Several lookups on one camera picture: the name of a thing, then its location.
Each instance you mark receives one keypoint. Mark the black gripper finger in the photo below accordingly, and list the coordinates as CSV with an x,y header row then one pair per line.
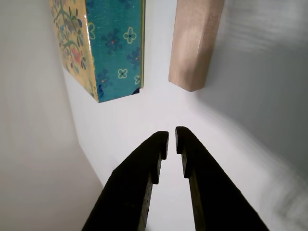
x,y
211,192
134,183

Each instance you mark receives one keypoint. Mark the light wooden Jenga block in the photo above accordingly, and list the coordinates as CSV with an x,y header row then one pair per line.
x,y
192,48

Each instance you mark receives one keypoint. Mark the floral yellow and teal box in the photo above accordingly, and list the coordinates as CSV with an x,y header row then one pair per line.
x,y
113,53

